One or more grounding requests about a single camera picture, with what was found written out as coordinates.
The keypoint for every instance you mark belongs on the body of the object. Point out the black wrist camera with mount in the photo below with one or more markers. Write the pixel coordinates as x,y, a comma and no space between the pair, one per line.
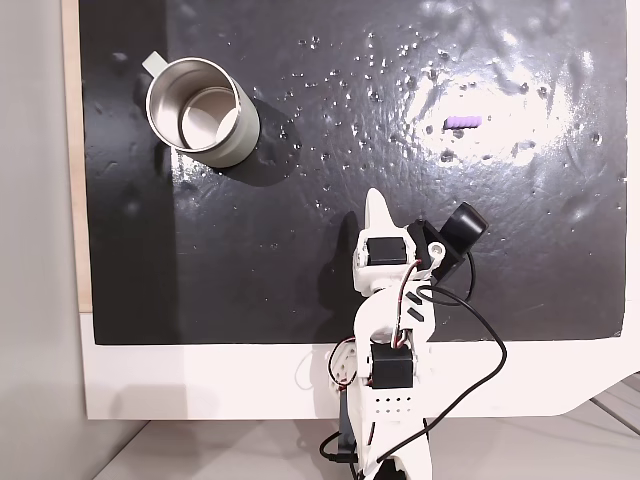
462,225

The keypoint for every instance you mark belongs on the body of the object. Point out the stainless steel mug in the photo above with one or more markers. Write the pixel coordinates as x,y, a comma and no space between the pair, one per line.
200,107

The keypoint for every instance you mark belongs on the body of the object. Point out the light wooden board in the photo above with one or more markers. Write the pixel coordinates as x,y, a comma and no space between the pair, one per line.
71,150

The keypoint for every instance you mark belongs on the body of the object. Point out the black glossy table mat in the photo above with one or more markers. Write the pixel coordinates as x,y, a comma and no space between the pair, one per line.
300,225

